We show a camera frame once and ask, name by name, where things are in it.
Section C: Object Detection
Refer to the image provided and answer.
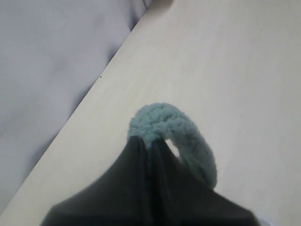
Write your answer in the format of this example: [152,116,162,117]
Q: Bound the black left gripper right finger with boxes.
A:
[151,140,255,226]

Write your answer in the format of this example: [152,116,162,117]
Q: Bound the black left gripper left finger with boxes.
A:
[42,137,153,226]

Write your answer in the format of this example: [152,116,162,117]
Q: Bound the green knitted scarf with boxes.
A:
[127,103,217,189]

